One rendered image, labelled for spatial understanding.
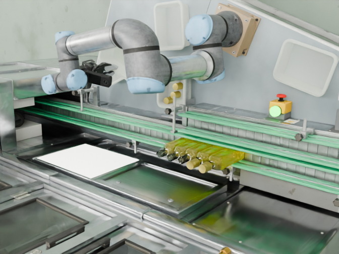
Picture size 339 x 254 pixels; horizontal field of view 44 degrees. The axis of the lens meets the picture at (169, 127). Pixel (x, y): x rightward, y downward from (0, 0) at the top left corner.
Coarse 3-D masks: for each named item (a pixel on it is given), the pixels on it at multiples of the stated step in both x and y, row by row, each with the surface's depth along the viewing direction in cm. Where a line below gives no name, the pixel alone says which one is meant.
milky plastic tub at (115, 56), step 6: (114, 48) 192; (102, 54) 189; (108, 54) 192; (114, 54) 193; (120, 54) 190; (102, 60) 189; (108, 60) 190; (114, 60) 192; (120, 60) 191; (120, 66) 189; (120, 72) 184; (126, 78) 181
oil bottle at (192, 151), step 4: (200, 144) 180; (204, 144) 180; (208, 144) 180; (188, 148) 174; (192, 148) 174; (196, 148) 174; (200, 148) 174; (204, 148) 175; (188, 152) 172; (192, 152) 171; (196, 152) 171; (192, 156) 171
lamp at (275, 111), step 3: (276, 105) 171; (270, 108) 171; (273, 108) 170; (276, 108) 169; (279, 108) 170; (270, 111) 171; (273, 111) 170; (276, 111) 169; (279, 111) 170; (273, 114) 170; (276, 114) 170; (279, 114) 171
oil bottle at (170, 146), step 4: (176, 140) 186; (180, 140) 186; (184, 140) 186; (188, 140) 186; (192, 140) 188; (164, 144) 181; (168, 144) 180; (172, 144) 180; (176, 144) 180; (180, 144) 181; (164, 148) 179; (168, 148) 178; (172, 148) 178; (168, 152) 178; (172, 152) 178
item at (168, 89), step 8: (184, 80) 197; (168, 88) 213; (184, 88) 198; (160, 96) 210; (168, 96) 214; (184, 96) 199; (160, 104) 210; (168, 104) 210; (176, 104) 209; (184, 104) 200
